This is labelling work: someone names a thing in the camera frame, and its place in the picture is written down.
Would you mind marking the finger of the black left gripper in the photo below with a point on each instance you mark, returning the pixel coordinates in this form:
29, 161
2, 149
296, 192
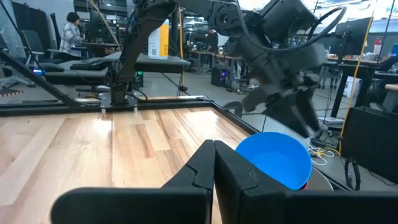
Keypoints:
298, 112
261, 98

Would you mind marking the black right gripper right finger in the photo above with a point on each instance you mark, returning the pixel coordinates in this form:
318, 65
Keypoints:
280, 208

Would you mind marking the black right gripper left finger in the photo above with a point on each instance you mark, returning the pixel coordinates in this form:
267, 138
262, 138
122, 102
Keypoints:
140, 205

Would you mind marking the red plastic bowl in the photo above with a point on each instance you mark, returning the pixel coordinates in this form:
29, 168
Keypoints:
305, 186

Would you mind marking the light blue plastic bowl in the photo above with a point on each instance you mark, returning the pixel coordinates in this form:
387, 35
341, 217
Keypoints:
276, 158

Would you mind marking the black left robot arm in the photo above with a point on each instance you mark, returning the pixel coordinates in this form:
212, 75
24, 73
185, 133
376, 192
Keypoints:
140, 40

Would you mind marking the round grey shelf stand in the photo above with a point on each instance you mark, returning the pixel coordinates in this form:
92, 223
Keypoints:
320, 182

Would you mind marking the grey table clamp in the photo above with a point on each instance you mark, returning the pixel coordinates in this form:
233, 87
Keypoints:
232, 105

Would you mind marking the black computer tower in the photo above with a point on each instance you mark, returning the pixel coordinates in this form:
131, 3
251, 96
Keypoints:
221, 76

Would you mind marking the person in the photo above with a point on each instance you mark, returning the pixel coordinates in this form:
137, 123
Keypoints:
213, 39
71, 35

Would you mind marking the black cabinet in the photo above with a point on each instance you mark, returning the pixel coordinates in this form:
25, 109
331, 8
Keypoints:
370, 146

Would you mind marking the black computer monitor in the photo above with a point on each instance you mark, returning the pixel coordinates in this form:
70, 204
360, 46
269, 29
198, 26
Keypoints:
354, 34

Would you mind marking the dark grey side table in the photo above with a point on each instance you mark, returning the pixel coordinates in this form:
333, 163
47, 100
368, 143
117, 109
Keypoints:
149, 62

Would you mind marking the white and yellow wipes canister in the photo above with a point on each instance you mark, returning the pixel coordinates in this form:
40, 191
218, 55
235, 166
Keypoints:
158, 40

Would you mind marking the black keyboard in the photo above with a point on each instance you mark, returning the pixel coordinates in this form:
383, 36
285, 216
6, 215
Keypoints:
88, 64

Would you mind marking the grey office chair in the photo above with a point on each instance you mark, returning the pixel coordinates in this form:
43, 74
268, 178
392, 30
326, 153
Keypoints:
35, 43

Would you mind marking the black aluminium table frame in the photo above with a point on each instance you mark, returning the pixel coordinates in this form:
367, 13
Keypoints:
46, 107

